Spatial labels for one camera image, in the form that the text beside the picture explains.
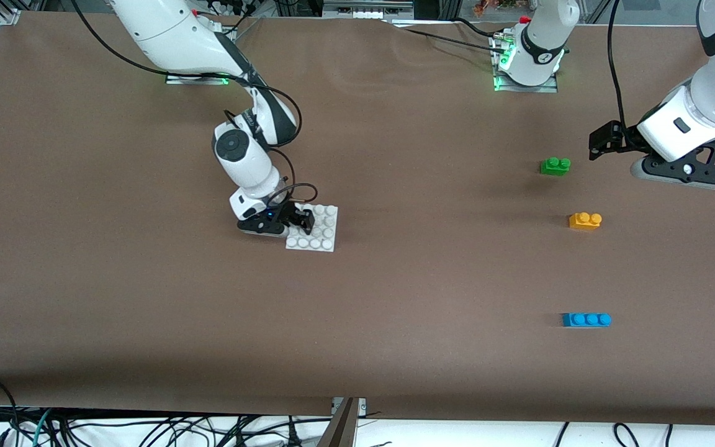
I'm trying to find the white studded base plate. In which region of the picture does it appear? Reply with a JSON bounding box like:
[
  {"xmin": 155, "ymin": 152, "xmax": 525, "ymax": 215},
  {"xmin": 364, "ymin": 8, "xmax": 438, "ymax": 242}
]
[{"xmin": 286, "ymin": 204, "xmax": 339, "ymax": 253}]

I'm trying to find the metal table bracket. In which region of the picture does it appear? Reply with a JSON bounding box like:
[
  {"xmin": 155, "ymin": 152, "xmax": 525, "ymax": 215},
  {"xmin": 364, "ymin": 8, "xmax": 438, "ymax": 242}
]
[{"xmin": 317, "ymin": 397, "xmax": 367, "ymax": 447}]

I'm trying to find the yellow two-stud block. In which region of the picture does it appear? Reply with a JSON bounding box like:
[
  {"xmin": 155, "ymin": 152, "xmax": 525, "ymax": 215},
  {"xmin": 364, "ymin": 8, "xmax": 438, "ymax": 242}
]
[{"xmin": 569, "ymin": 212, "xmax": 603, "ymax": 231}]

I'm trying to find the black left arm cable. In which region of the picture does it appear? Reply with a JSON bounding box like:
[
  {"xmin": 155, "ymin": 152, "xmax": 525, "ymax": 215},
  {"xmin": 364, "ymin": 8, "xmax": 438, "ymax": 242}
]
[{"xmin": 607, "ymin": 0, "xmax": 630, "ymax": 136}]

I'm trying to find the aluminium frame profile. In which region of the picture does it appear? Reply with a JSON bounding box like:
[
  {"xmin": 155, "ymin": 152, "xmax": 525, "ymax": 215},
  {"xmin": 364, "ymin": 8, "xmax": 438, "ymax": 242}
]
[{"xmin": 0, "ymin": 0, "xmax": 38, "ymax": 27}]

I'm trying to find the teal cable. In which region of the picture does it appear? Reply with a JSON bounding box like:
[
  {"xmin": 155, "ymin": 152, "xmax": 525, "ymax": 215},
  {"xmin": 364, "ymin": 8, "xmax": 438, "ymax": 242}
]
[{"xmin": 30, "ymin": 408, "xmax": 55, "ymax": 447}]

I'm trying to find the long black table cable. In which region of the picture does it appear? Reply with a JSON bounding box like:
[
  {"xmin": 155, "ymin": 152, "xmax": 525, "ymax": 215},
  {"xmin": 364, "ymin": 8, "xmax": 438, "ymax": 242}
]
[{"xmin": 389, "ymin": 19, "xmax": 507, "ymax": 50}]

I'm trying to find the white power strip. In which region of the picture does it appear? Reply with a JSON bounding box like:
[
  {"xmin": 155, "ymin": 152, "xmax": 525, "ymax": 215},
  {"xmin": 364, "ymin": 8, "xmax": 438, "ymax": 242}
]
[{"xmin": 322, "ymin": 0, "xmax": 415, "ymax": 19}]

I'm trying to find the brown table cover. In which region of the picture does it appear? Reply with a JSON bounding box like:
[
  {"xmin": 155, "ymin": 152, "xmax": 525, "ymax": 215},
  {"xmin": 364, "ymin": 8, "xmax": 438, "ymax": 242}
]
[{"xmin": 0, "ymin": 11, "xmax": 715, "ymax": 427}]

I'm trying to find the blue three-stud block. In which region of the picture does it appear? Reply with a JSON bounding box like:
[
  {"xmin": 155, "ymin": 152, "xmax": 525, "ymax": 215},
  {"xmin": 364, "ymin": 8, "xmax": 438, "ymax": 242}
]
[{"xmin": 562, "ymin": 312, "xmax": 613, "ymax": 328}]

